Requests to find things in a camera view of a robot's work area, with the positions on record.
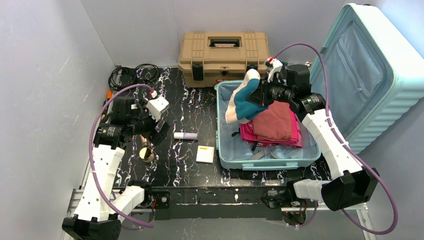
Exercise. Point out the pink camouflage pants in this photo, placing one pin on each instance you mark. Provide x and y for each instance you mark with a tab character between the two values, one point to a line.
254	140

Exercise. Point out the orange handled screwdriver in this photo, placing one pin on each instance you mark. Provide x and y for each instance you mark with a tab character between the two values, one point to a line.
109	95

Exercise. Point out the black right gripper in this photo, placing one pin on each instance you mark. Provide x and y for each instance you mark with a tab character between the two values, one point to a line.
262	94

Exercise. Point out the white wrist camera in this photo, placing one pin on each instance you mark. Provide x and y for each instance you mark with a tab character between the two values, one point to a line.
157	105
274	65

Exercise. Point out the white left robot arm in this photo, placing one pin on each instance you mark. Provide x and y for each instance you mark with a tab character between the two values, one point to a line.
100	212

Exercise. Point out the gold round compact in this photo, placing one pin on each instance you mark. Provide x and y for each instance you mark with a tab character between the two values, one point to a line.
146	154

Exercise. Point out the magenta shorts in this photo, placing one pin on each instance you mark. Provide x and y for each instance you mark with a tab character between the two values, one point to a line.
248	126

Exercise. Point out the white square packet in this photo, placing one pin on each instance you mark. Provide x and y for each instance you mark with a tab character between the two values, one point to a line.
205	154

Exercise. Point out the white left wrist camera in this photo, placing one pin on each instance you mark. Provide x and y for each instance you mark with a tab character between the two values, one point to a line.
157	105

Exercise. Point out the rust red cloth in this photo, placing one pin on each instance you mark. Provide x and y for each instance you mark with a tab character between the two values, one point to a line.
275	123

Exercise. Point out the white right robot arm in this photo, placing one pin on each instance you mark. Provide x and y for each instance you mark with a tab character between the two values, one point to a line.
352	183

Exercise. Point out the light blue open suitcase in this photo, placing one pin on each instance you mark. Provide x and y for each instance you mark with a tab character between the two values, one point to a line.
371	75

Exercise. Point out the white lavender tube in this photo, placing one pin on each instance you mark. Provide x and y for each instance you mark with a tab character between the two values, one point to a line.
185	136

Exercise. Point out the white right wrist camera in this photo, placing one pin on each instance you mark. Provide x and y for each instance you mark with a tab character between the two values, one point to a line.
274	65

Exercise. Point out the teal and beige towel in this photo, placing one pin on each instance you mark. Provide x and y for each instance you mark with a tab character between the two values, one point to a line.
239	108

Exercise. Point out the tan plastic toolbox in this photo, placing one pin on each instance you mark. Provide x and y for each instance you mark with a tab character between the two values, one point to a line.
208	58

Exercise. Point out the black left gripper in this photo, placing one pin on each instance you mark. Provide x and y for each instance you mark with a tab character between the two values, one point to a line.
159	131

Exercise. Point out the clear gold perfume bottle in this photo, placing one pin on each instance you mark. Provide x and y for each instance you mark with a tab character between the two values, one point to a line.
145	142

